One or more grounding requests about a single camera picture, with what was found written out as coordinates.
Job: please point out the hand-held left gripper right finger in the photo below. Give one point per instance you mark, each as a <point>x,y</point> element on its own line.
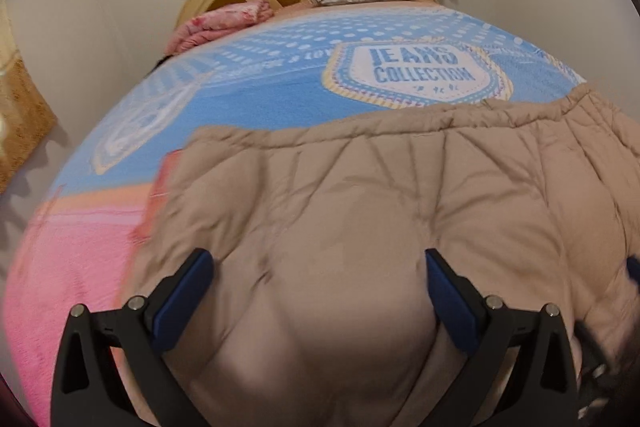
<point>452,302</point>

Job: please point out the pink floral folded quilt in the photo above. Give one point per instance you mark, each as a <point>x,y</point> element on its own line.
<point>220,22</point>

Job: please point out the beige quilted comforter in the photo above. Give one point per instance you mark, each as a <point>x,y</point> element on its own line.
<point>350,207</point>

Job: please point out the blue and pink printed blanket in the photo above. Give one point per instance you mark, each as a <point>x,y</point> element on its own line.
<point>250,82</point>

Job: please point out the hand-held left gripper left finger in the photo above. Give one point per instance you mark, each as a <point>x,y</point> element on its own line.
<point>182,302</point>

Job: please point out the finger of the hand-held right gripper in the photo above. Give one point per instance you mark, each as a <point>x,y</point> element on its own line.
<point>634,269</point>

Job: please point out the beige patterned curtain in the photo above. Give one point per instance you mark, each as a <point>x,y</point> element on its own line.
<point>22,117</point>

